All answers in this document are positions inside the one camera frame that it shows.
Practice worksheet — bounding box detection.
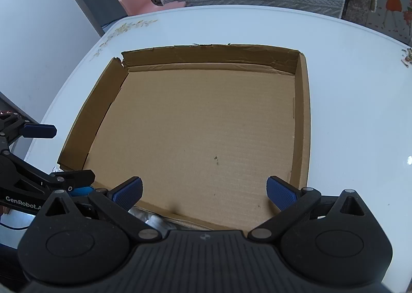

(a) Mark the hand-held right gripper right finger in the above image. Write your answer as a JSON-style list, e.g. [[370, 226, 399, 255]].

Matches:
[[248, 176, 367, 242]]

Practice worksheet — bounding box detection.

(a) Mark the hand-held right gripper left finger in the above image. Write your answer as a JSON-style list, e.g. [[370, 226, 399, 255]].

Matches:
[[40, 176, 161, 242]]

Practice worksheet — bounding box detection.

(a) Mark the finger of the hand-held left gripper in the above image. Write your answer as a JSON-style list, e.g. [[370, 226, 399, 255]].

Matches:
[[0, 150, 96, 197], [0, 115, 58, 149]]

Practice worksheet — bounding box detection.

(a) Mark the shallow cardboard box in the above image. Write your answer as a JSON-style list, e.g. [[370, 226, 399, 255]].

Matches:
[[57, 43, 311, 232]]

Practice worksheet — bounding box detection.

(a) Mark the figure printed panel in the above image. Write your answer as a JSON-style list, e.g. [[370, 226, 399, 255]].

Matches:
[[370, 0, 412, 46]]

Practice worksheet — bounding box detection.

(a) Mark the black cable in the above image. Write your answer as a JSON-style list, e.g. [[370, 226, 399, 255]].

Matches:
[[0, 220, 31, 231]]

